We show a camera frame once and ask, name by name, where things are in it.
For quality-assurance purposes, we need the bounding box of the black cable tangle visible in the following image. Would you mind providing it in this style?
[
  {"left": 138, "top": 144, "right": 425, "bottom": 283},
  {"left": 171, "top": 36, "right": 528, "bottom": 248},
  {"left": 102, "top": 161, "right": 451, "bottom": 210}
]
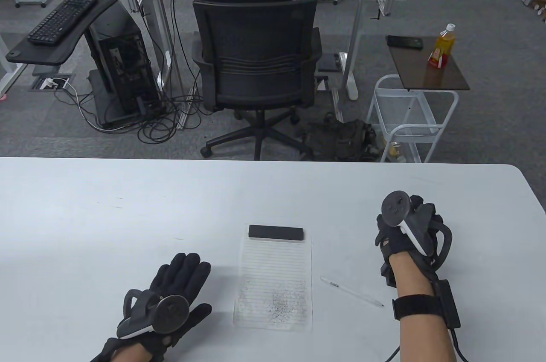
[{"left": 53, "top": 76, "right": 214, "bottom": 144}]

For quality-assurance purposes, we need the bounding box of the black keyboard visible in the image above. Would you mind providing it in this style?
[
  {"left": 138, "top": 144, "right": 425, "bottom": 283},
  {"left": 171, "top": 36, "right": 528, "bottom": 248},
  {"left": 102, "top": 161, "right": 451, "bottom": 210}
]
[{"left": 27, "top": 0, "right": 99, "bottom": 46}]

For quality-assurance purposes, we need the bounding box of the black keyboard tray table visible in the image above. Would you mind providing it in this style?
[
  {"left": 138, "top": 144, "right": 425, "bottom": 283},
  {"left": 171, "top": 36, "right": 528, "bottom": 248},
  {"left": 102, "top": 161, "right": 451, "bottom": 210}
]
[{"left": 6, "top": 0, "right": 122, "bottom": 67}]

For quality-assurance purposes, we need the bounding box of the black arm strap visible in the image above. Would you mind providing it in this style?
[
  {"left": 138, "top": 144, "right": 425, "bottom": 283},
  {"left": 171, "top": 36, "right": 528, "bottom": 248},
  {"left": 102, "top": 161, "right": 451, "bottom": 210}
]
[
  {"left": 90, "top": 338, "right": 124, "bottom": 362},
  {"left": 392, "top": 294, "right": 440, "bottom": 321}
]

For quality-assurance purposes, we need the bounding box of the yellow drink bottle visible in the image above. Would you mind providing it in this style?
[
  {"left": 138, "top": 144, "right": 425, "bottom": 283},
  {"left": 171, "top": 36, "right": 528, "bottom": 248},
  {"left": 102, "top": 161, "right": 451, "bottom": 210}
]
[{"left": 428, "top": 23, "right": 457, "bottom": 69}]

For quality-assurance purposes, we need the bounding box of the black computer tower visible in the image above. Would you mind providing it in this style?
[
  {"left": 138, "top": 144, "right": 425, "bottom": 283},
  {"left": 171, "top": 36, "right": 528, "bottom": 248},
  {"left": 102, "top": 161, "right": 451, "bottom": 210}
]
[{"left": 88, "top": 8, "right": 163, "bottom": 126}]

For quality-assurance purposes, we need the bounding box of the dark olive backpack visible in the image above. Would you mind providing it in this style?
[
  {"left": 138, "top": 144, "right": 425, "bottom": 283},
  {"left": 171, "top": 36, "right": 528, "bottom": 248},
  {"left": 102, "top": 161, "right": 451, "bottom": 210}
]
[{"left": 299, "top": 113, "right": 380, "bottom": 162}]

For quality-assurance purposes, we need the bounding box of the black smartphone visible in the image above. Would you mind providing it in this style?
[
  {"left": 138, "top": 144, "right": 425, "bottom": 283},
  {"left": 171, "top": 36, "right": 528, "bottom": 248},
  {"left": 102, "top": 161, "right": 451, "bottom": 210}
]
[{"left": 386, "top": 35, "right": 424, "bottom": 49}]

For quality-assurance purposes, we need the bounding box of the person's left hand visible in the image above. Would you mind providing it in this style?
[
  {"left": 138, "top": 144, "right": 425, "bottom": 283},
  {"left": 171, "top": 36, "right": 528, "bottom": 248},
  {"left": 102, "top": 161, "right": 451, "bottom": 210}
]
[{"left": 139, "top": 252, "right": 212, "bottom": 352}]

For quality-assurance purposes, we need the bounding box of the grey floor socket box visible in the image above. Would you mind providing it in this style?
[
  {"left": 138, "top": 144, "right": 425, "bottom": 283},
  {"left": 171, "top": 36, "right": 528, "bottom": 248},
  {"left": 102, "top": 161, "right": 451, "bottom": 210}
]
[{"left": 29, "top": 74, "right": 76, "bottom": 92}]

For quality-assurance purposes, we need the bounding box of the black braided cable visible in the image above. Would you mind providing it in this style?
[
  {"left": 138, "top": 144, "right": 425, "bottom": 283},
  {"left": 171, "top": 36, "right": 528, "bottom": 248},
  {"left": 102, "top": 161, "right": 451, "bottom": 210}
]
[{"left": 384, "top": 324, "right": 470, "bottom": 362}]

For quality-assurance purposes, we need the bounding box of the black white tracking controller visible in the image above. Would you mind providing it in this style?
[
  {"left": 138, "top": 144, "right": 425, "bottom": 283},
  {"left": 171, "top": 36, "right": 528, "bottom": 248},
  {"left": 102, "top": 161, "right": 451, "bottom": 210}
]
[
  {"left": 116, "top": 290, "right": 190, "bottom": 340},
  {"left": 380, "top": 190, "right": 453, "bottom": 271}
]

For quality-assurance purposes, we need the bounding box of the person's left forearm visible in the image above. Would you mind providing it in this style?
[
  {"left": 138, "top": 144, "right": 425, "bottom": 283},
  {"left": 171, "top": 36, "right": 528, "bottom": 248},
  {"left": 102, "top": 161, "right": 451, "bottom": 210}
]
[{"left": 112, "top": 343, "right": 148, "bottom": 362}]

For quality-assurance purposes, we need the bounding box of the black battery pack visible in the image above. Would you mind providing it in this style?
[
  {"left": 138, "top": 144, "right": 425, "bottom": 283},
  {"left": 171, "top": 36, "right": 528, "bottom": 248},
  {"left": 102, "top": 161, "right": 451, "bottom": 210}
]
[{"left": 434, "top": 279, "right": 462, "bottom": 329}]

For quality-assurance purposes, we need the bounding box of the black mesh office chair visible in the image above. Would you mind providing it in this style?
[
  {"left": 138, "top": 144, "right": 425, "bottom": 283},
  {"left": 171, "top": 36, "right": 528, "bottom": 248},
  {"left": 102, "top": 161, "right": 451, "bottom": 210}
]
[{"left": 191, "top": 0, "right": 323, "bottom": 161}]

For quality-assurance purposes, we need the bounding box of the green-capped white mechanical pencil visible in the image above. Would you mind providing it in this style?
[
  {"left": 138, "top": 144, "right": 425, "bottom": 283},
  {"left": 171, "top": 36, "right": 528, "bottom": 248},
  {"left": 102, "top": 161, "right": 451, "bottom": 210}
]
[{"left": 320, "top": 277, "right": 384, "bottom": 307}]

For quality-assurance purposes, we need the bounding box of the person's right forearm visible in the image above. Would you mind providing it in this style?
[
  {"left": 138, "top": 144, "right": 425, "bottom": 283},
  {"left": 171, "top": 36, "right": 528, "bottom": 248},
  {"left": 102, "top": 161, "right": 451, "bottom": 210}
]
[{"left": 389, "top": 251, "right": 455, "bottom": 362}]

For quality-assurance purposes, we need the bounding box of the lined white paper sheet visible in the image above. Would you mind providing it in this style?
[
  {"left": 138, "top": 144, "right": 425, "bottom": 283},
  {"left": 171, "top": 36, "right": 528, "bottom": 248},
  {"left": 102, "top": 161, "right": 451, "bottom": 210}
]
[{"left": 233, "top": 232, "right": 313, "bottom": 333}]

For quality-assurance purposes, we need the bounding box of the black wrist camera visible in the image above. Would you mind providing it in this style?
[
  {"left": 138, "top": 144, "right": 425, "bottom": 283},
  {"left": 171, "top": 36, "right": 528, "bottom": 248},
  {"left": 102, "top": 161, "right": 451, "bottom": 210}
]
[{"left": 379, "top": 261, "right": 398, "bottom": 291}]

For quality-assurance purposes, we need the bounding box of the white desk frame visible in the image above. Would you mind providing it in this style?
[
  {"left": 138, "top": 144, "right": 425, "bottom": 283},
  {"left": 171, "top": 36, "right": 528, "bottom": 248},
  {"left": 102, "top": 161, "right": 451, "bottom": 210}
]
[{"left": 0, "top": 32, "right": 27, "bottom": 97}]

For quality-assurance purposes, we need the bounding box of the brown side table top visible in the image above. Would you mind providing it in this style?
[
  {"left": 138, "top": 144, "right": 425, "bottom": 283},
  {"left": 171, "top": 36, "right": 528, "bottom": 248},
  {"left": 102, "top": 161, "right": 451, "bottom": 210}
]
[{"left": 386, "top": 35, "right": 470, "bottom": 92}]

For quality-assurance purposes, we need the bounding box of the person's right hand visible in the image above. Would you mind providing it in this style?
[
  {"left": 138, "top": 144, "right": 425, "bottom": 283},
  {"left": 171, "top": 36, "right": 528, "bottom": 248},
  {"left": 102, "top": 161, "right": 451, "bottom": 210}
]
[{"left": 375, "top": 195, "right": 445, "bottom": 269}]

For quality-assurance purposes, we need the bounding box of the white wire cart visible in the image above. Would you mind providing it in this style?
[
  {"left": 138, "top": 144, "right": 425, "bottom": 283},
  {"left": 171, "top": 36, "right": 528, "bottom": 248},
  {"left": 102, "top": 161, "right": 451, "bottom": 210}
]
[{"left": 366, "top": 74, "right": 460, "bottom": 163}]

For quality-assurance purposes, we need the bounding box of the black rectangular block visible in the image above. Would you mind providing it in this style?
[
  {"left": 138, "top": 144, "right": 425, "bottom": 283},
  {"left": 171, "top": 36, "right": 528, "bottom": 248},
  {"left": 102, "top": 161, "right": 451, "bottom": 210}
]
[{"left": 248, "top": 224, "right": 305, "bottom": 243}]

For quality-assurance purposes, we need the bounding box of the small yellow bottle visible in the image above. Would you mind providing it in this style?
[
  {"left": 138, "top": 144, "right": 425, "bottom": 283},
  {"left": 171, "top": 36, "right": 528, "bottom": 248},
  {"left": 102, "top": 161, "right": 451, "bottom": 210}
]
[{"left": 387, "top": 142, "right": 406, "bottom": 163}]

